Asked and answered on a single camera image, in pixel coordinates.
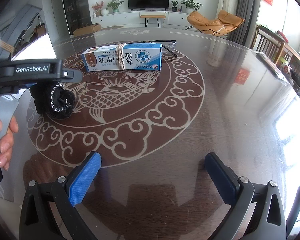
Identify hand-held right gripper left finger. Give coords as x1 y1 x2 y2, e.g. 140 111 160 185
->
22 151 102 240

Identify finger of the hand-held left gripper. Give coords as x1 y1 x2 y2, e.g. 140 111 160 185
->
55 69 82 83

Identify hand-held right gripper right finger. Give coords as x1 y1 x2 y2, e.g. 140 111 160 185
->
204 152 287 240

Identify black velvet hair bow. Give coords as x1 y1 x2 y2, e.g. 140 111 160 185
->
29 82 75 120

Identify brown patterned glass desktop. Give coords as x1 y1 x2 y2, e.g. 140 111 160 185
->
0 26 300 240

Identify person's left hand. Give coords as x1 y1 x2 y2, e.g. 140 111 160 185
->
0 116 19 170

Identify cardboard box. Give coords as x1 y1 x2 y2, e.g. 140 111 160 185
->
73 23 102 37

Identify tan rubber band bundle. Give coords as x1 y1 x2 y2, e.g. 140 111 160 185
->
116 42 127 70

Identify dark glass display cabinet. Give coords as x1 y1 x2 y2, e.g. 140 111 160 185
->
60 0 92 37

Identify red flower arrangement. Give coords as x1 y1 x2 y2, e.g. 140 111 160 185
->
91 1 105 17

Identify white television cabinet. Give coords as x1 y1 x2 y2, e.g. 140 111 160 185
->
91 10 194 29

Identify blue and white medicine box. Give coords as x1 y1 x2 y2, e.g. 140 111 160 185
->
81 42 163 72

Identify bushy green potted plant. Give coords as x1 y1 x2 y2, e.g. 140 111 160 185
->
106 0 124 13

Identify black framed glasses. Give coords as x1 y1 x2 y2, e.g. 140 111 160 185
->
144 39 178 55

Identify wooden bench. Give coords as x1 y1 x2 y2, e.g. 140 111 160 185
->
140 14 167 28

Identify leafy potted plant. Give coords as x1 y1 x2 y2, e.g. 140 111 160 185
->
180 0 203 13

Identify orange lounge chair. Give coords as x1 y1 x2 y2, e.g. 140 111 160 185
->
186 10 245 39

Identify dark wooden chair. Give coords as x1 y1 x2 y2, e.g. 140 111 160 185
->
250 24 293 65

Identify red cloth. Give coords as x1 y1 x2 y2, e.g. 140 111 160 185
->
277 30 289 43

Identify grey curtain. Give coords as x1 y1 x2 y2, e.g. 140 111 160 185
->
234 0 263 50

